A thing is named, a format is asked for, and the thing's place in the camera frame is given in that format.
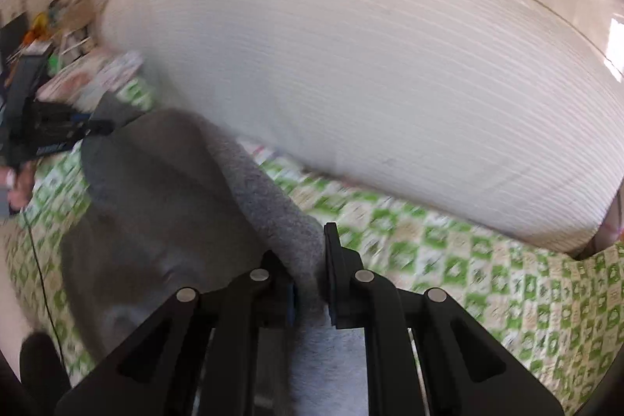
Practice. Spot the green patterned bedsheet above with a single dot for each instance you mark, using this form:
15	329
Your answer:
463	279

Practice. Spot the grey pants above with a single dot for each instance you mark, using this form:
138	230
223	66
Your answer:
170	201

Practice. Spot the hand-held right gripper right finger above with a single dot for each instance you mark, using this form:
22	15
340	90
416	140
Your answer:
337	279

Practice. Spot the person's left hand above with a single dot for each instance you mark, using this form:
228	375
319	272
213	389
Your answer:
17	189

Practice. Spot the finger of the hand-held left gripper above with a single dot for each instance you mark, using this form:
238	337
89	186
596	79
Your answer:
97	126

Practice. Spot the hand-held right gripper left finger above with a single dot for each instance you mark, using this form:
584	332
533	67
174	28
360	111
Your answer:
275	299

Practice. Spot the orange and yellow toy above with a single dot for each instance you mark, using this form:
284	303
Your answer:
40	25

